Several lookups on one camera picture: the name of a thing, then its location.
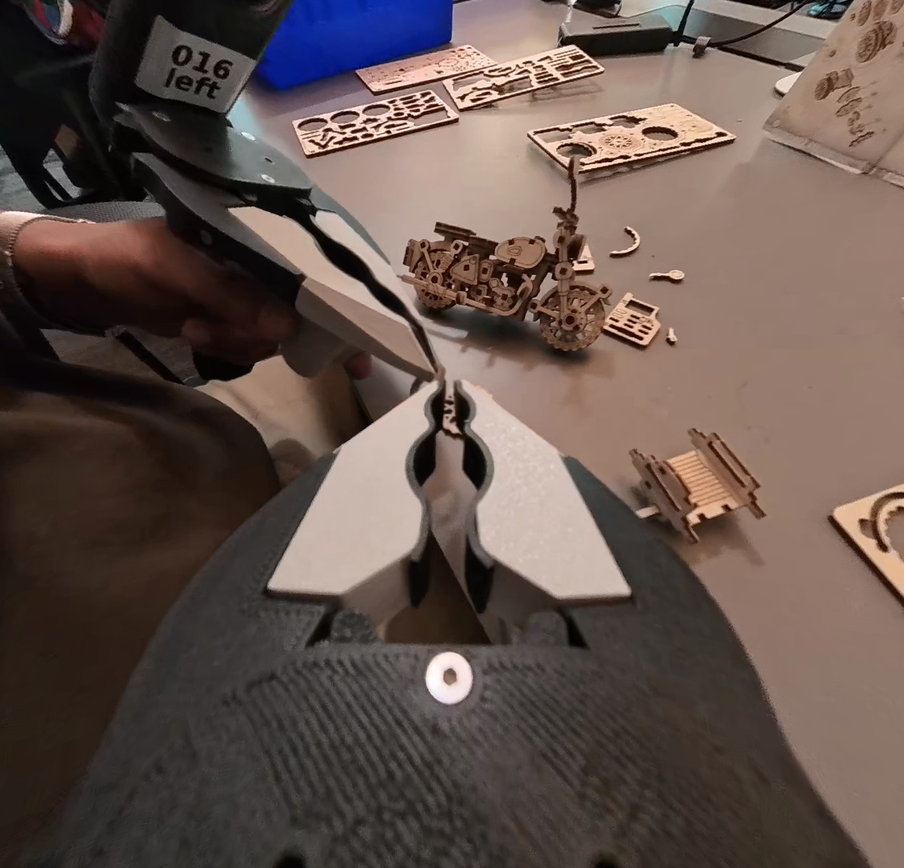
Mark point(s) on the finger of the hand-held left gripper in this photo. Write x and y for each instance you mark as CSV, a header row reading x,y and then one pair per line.
x,y
353,324
356,250

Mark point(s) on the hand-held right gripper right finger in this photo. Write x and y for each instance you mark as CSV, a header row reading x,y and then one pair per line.
x,y
551,522

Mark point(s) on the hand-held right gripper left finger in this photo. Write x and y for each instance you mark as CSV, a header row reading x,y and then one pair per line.
x,y
353,522

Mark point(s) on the wooden spoked gear wheel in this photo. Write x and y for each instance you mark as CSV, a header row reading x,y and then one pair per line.
x,y
450,407

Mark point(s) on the person's left forearm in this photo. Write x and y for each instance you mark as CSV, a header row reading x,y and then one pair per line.
x,y
28,261

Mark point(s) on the grey desk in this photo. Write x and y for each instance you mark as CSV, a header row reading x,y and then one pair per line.
x,y
742,388

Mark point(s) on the person's left hand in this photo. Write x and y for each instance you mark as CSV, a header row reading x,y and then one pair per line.
x,y
141,282

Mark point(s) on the person's beige trousers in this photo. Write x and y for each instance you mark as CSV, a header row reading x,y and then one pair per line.
x,y
304,416

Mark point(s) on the wooden part sheet round holes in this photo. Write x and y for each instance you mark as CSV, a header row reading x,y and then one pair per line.
x,y
424,141

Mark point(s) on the wooden motorcycle model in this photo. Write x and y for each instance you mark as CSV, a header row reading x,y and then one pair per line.
x,y
495,268

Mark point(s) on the pale wooden part sheet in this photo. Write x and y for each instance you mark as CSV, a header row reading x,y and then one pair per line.
x,y
424,70

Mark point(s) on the blue plastic bin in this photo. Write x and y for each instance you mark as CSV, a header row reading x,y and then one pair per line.
x,y
353,20

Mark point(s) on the small slotted wooden plate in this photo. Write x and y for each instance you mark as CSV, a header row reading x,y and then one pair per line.
x,y
653,317

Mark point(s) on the small wooden plate oval holes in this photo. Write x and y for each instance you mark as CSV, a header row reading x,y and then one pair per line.
x,y
586,255

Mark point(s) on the wooden part sheet small cutouts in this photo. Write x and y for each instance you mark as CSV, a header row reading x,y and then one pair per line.
x,y
523,80

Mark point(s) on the person's brown sweater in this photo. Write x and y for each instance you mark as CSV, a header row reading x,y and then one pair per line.
x,y
106,529

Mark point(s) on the small round-headed wooden piece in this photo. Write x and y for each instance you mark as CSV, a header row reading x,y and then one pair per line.
x,y
676,275

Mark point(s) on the curved wooden arc piece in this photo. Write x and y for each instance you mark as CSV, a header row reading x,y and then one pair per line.
x,y
636,243

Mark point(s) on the wooden part sheet large rings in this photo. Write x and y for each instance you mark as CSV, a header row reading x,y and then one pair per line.
x,y
858,522

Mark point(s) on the black power brick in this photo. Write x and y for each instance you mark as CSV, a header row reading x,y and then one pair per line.
x,y
615,35

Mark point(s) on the wooden part sheet gear cutouts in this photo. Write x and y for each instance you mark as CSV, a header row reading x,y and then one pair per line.
x,y
706,137

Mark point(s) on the small white device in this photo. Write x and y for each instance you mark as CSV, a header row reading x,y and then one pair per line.
x,y
787,84

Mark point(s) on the instruction booklet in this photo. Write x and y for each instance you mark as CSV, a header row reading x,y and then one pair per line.
x,y
848,70

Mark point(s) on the small wooden ribbed frame assembly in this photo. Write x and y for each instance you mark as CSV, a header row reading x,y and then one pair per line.
x,y
699,480

